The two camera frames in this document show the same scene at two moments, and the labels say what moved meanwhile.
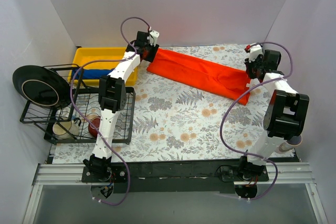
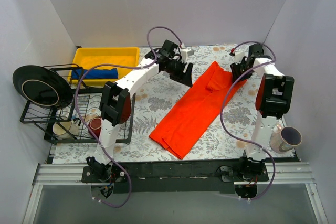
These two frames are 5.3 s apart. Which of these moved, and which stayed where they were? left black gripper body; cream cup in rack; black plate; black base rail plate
Moved: left black gripper body
Stayed: cream cup in rack; black base rail plate; black plate
